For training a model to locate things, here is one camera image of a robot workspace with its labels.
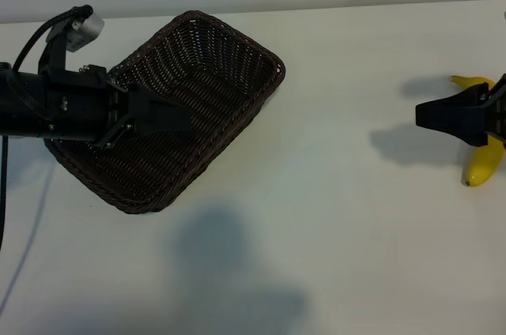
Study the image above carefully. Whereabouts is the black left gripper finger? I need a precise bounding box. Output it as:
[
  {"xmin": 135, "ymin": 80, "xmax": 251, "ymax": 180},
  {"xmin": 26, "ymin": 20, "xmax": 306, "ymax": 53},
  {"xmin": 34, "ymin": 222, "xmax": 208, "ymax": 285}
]
[
  {"xmin": 128, "ymin": 112, "xmax": 192, "ymax": 136},
  {"xmin": 128, "ymin": 81, "xmax": 193, "ymax": 119}
]

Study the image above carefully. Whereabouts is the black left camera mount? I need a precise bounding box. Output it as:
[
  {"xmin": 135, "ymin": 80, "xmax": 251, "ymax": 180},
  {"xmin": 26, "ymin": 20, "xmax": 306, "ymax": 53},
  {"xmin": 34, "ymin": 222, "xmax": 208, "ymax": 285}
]
[{"xmin": 37, "ymin": 4, "xmax": 94, "ymax": 76}]

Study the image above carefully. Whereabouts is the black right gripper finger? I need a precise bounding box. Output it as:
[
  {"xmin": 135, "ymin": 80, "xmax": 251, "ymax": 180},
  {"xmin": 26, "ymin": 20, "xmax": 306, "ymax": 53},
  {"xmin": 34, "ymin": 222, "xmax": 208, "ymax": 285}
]
[
  {"xmin": 414, "ymin": 81, "xmax": 490, "ymax": 115},
  {"xmin": 414, "ymin": 107, "xmax": 490, "ymax": 148}
]

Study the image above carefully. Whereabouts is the black braided camera cable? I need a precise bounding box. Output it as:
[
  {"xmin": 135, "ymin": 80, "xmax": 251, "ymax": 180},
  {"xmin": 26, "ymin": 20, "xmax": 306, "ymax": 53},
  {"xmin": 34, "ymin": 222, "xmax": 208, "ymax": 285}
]
[{"xmin": 11, "ymin": 4, "xmax": 93, "ymax": 73}]

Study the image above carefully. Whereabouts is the dark brown wicker basket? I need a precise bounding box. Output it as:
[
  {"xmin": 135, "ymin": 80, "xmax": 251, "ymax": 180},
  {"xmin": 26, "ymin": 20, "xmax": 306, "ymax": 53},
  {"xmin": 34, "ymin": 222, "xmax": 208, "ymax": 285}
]
[{"xmin": 43, "ymin": 9, "xmax": 287, "ymax": 216}]

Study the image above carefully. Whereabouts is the yellow banana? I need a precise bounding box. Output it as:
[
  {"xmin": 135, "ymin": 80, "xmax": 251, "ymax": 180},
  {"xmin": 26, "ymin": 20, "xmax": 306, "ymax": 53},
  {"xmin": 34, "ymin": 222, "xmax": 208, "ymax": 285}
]
[{"xmin": 450, "ymin": 74, "xmax": 506, "ymax": 188}]

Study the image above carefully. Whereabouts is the thin black cable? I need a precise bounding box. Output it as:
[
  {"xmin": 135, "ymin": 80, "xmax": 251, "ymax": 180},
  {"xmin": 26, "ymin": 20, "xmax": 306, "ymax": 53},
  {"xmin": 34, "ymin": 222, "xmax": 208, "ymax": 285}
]
[{"xmin": 0, "ymin": 135, "xmax": 11, "ymax": 254}]

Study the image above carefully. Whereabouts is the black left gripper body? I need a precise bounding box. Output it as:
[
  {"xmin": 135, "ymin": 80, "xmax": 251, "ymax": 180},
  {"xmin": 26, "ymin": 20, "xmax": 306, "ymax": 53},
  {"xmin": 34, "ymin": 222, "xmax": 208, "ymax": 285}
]
[{"xmin": 41, "ymin": 63, "xmax": 132, "ymax": 149}]

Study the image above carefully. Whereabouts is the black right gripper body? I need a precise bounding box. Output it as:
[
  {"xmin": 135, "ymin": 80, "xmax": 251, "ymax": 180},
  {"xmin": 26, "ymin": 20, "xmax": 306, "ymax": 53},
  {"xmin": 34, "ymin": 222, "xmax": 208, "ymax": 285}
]
[{"xmin": 485, "ymin": 73, "xmax": 506, "ymax": 141}]

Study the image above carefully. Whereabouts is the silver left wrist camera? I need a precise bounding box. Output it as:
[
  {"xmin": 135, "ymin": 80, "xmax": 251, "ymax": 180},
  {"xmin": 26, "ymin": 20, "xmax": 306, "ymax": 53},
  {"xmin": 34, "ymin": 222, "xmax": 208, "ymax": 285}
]
[{"xmin": 47, "ymin": 10, "xmax": 106, "ymax": 53}]

